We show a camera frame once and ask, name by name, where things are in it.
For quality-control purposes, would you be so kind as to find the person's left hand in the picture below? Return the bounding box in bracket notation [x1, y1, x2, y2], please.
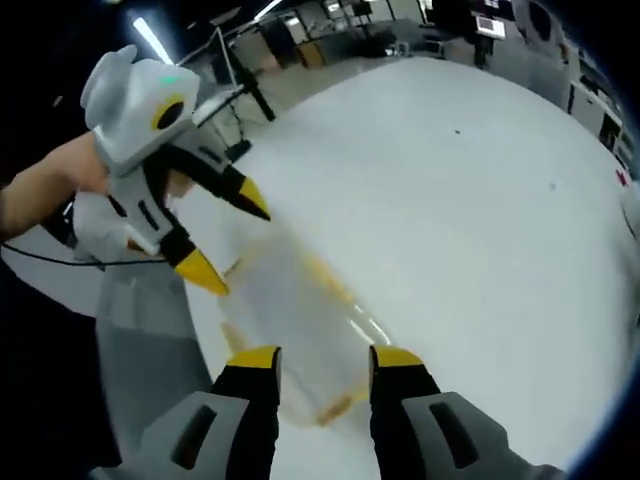
[59, 134, 112, 196]

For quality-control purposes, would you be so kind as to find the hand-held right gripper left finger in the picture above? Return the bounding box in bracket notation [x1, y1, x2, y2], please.
[92, 344, 282, 480]

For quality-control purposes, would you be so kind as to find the clear container with yellow buckles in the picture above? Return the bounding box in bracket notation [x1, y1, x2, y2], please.
[219, 234, 396, 429]

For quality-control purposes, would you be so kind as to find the black cable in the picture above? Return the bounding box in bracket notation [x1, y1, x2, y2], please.
[0, 239, 169, 268]

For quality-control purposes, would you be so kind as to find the black metal stand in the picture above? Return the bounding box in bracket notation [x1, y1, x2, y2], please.
[212, 24, 278, 122]

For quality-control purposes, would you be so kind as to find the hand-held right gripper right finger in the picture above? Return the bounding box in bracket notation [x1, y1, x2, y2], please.
[368, 344, 566, 480]

